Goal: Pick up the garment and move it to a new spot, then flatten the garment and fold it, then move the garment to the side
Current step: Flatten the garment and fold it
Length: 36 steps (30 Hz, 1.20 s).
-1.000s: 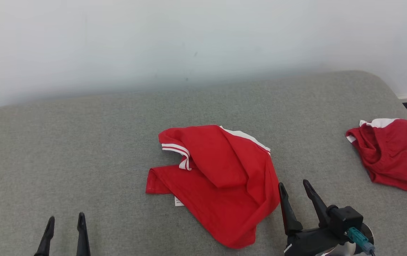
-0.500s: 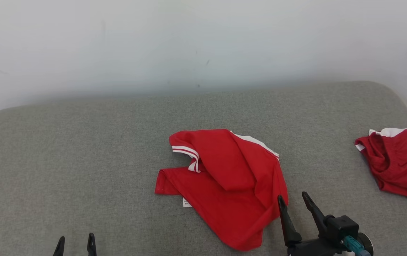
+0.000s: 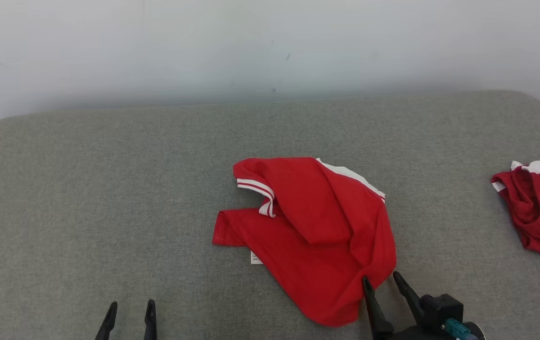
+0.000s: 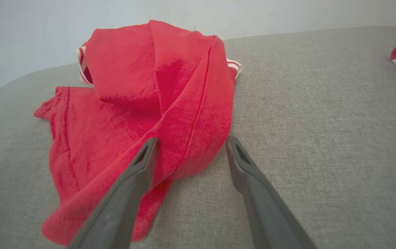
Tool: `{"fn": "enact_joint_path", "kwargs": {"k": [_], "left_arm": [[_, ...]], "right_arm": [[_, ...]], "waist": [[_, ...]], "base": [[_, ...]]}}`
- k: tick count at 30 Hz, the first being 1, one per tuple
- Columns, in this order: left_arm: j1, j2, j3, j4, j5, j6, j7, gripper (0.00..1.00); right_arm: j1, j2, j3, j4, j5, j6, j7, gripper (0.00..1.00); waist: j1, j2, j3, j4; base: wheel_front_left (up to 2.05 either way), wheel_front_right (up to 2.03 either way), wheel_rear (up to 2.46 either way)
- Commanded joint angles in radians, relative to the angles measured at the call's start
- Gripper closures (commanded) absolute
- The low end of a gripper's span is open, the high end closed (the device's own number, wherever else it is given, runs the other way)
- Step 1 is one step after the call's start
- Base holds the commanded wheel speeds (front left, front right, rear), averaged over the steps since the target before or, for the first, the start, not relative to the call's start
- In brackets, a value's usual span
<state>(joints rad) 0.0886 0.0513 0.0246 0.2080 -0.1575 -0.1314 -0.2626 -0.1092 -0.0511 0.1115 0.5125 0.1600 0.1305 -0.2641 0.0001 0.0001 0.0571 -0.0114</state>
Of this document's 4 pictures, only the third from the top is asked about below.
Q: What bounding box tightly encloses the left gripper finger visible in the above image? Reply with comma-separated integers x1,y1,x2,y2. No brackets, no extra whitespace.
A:
144,299,158,340
94,301,118,340

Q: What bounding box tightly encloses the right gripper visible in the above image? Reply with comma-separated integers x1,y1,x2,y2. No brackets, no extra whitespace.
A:
363,271,486,340

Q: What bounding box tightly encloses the red white basketball jersey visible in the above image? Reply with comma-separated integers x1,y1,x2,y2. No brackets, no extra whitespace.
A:
212,157,397,327

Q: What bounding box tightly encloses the grey fabric sofa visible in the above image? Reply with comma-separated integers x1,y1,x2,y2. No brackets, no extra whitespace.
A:
0,90,540,340

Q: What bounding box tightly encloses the teal cable connector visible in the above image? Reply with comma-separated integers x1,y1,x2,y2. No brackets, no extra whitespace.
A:
442,318,479,340

